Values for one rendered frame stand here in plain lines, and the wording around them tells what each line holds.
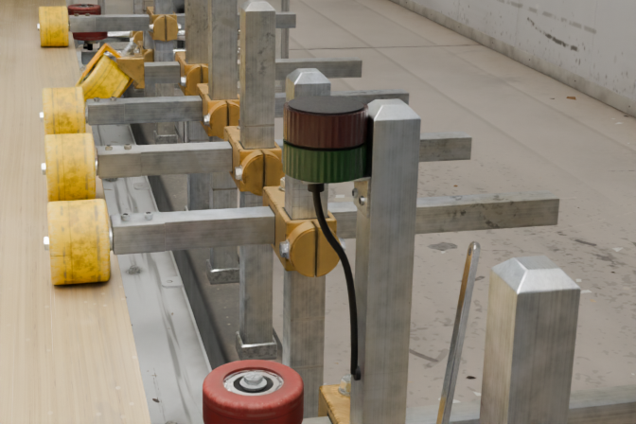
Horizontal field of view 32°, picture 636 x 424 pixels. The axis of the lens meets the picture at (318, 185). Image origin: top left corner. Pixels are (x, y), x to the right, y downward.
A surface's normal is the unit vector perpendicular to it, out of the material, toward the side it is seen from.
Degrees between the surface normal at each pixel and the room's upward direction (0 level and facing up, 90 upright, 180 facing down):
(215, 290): 0
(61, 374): 0
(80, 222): 42
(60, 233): 58
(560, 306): 90
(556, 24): 90
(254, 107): 90
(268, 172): 90
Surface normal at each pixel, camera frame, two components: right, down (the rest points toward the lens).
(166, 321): 0.02, -0.95
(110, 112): 0.24, 0.30
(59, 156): 0.20, -0.36
